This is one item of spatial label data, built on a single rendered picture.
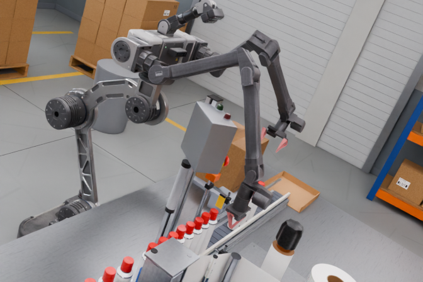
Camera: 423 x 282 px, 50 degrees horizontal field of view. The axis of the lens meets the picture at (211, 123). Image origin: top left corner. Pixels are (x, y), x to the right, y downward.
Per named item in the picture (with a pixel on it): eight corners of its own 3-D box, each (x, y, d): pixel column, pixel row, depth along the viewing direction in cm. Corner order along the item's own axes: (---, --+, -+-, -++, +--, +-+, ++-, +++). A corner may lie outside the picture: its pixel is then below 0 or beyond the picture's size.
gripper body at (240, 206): (250, 211, 181) (257, 196, 178) (237, 220, 173) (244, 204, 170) (236, 203, 184) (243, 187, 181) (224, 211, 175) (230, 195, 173)
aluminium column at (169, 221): (162, 248, 184) (217, 101, 160) (153, 242, 186) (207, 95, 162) (169, 245, 188) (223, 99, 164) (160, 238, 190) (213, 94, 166)
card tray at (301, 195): (299, 213, 250) (302, 207, 248) (260, 188, 261) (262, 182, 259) (317, 197, 275) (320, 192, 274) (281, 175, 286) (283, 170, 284)
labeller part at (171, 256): (172, 278, 126) (173, 276, 126) (143, 255, 131) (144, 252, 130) (199, 259, 137) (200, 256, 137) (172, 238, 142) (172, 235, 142)
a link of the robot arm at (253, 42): (261, 22, 199) (249, 36, 195) (282, 45, 202) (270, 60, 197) (216, 56, 238) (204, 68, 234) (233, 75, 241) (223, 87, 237)
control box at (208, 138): (194, 172, 153) (212, 123, 147) (179, 146, 167) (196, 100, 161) (220, 175, 158) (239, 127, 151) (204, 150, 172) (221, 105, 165)
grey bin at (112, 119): (107, 140, 429) (124, 80, 406) (72, 118, 445) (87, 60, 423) (136, 131, 468) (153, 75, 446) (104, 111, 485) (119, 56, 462)
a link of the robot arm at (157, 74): (257, 46, 178) (248, 41, 168) (262, 80, 177) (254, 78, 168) (158, 68, 195) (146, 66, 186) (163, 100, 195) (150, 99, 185)
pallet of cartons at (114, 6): (118, 93, 544) (145, 0, 502) (67, 65, 570) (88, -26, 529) (170, 81, 649) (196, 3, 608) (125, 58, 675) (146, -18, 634)
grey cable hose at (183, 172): (170, 214, 164) (188, 165, 156) (162, 209, 165) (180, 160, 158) (175, 211, 167) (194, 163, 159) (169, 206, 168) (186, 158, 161)
